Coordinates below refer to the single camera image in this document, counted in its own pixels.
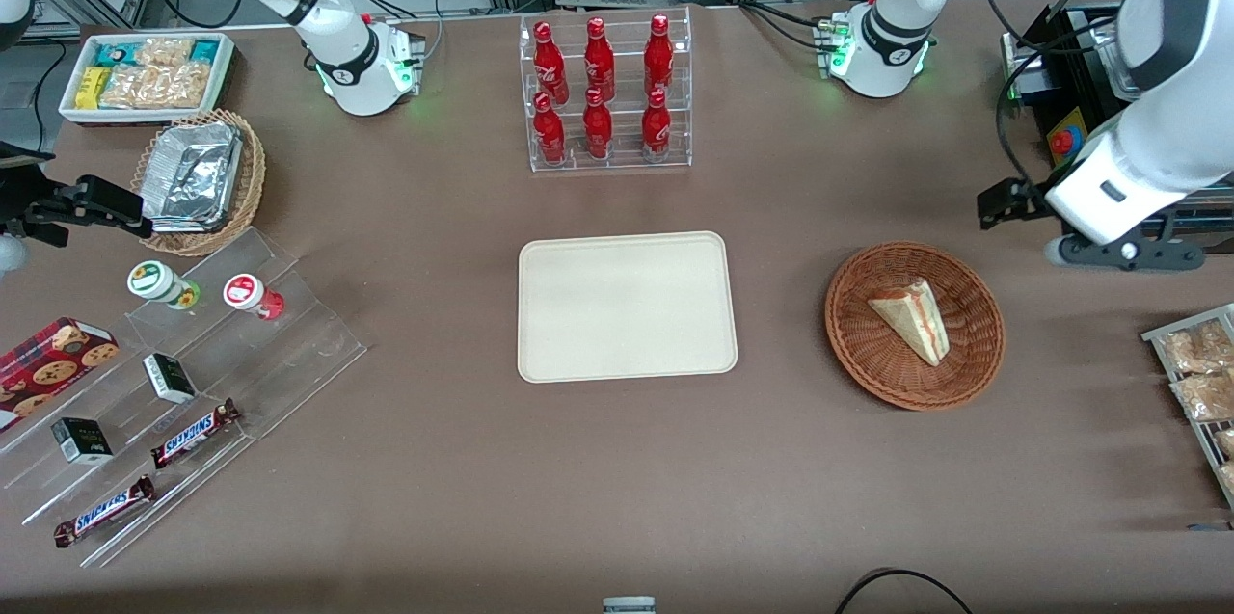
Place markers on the beige plastic tray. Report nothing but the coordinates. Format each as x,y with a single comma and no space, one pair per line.
627,306

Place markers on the black food warmer cabinet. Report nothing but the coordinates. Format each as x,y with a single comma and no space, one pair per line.
1070,65

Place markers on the small black box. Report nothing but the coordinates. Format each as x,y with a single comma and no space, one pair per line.
82,440
170,378

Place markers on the grey device edge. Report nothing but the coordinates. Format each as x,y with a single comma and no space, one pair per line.
629,605

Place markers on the clear acrylic bottle rack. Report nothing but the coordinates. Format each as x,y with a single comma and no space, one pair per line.
622,161

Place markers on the white rectangular snack bin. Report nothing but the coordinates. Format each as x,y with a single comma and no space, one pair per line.
224,74

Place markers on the teal snack packet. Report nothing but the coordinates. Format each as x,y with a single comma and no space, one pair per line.
205,49
114,53

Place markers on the snickers chocolate bar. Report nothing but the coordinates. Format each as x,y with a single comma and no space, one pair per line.
104,512
193,434

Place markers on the large clear cracker bag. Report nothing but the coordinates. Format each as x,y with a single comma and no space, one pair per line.
154,88

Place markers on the silver foil container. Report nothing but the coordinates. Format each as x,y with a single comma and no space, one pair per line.
193,175

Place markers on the oval light wicker basket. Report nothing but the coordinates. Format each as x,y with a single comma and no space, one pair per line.
253,180

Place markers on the red cookie box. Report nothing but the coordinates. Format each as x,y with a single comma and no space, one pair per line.
48,368

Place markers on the clear bag of pastries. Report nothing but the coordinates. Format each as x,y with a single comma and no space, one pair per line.
1228,475
1226,440
1205,397
1200,349

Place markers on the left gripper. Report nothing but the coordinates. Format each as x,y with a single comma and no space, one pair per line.
1024,197

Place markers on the small clear cracker bag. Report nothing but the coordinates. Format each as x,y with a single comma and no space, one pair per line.
166,51

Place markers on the yellow snack packet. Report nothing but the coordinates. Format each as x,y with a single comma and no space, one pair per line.
91,88

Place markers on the red cola bottle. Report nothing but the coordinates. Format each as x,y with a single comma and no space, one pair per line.
599,63
656,126
549,132
658,57
597,128
549,65

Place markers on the red lid white cup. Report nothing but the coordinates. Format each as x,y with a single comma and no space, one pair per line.
246,293

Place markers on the triangle sandwich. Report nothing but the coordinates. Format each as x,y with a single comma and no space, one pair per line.
916,320

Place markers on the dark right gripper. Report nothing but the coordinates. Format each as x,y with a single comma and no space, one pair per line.
24,211

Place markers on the clear acrylic stepped display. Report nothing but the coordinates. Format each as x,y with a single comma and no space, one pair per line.
289,354

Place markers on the round brown wicker basket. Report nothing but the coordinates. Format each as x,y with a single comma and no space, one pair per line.
868,354

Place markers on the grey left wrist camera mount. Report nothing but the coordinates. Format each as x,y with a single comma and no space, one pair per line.
1128,253

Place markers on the green lid white cup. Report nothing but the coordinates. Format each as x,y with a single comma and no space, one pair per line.
154,280

